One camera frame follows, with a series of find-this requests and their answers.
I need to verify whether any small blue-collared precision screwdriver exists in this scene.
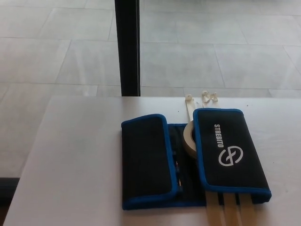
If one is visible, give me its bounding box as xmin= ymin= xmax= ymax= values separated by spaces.
xmin=173 ymin=152 xmax=184 ymax=191

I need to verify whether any black blue-trimmed folding toolkit case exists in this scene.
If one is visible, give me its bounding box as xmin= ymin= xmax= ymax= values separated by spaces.
xmin=121 ymin=108 xmax=273 ymax=210

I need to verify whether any beige masking tape roll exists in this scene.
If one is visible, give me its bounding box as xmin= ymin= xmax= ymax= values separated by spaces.
xmin=183 ymin=121 xmax=199 ymax=163

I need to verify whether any black vertical pillar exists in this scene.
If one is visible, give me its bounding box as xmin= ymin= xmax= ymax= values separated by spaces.
xmin=114 ymin=0 xmax=142 ymax=97

